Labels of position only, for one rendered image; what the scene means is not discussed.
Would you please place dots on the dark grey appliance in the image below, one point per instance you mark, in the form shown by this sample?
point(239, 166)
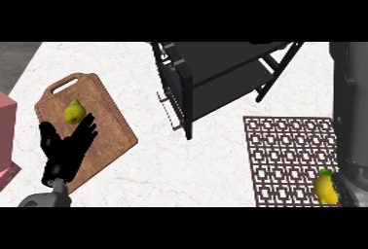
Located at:
point(352, 123)

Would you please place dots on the brown patterned placemat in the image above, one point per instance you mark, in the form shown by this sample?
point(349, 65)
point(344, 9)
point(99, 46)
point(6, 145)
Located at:
point(287, 155)

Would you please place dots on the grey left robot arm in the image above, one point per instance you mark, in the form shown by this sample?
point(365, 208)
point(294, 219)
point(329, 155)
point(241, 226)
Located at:
point(50, 196)

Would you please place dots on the black tiered shelf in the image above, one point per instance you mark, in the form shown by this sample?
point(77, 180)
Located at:
point(216, 78)

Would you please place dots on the brown wooden cutting board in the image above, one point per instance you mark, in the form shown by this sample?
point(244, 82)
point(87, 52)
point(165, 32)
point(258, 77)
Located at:
point(102, 129)

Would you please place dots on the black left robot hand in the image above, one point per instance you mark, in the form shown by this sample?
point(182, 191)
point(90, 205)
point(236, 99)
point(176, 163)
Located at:
point(63, 150)

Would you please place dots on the pink box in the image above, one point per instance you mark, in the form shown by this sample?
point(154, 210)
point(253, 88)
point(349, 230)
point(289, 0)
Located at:
point(6, 142)

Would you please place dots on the green pear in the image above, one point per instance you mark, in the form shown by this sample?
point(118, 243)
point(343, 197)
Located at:
point(74, 112)

